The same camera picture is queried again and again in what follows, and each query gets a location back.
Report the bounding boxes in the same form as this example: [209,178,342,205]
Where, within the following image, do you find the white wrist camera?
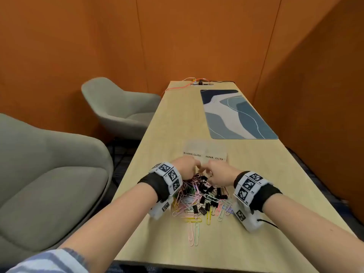
[233,206,264,233]
[150,196,174,220]

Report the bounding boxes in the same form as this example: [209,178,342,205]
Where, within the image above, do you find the pile of black binder clips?
[182,173,229,216]

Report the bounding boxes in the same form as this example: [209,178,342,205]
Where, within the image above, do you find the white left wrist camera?
[150,196,174,220]

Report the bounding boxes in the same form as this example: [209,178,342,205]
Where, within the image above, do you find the person's right hand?
[203,159,243,188]

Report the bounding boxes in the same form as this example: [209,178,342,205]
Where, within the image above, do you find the striped shirt sleeve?
[5,248,89,273]

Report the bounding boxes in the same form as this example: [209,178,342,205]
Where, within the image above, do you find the small grey armchair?
[81,77,162,140]

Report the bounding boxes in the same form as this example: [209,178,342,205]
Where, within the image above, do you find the black right camera cable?
[257,218,281,228]

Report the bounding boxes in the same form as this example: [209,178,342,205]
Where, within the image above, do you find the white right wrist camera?
[233,206,264,233]

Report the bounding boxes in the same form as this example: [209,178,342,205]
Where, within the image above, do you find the person's left hand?
[170,156,203,182]

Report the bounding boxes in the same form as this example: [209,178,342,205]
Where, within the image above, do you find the orange cable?
[160,77,211,100]

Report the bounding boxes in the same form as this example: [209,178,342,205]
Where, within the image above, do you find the pile of colourful paper clips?
[169,173,235,247]

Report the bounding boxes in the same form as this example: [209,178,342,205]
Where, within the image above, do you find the person's right forearm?
[260,193,364,273]

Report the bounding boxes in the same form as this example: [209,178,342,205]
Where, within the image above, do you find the black left wristband marker tiles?
[137,162,183,203]

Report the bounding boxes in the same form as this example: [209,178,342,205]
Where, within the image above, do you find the black right wristband marker tiles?
[233,171,282,213]

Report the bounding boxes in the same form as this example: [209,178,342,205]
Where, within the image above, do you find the large grey armchair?
[0,113,114,262]

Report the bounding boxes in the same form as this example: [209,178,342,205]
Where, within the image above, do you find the person's left forearm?
[58,183,158,273]

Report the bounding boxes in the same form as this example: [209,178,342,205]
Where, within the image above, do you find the clear two-compartment labelled box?
[203,140,229,163]
[182,140,206,165]

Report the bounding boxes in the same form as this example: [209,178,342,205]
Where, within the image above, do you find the black wristband marker tiles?
[137,162,183,203]
[233,171,282,213]

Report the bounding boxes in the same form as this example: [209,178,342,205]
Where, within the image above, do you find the blue patterned desk mat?
[200,89,279,140]

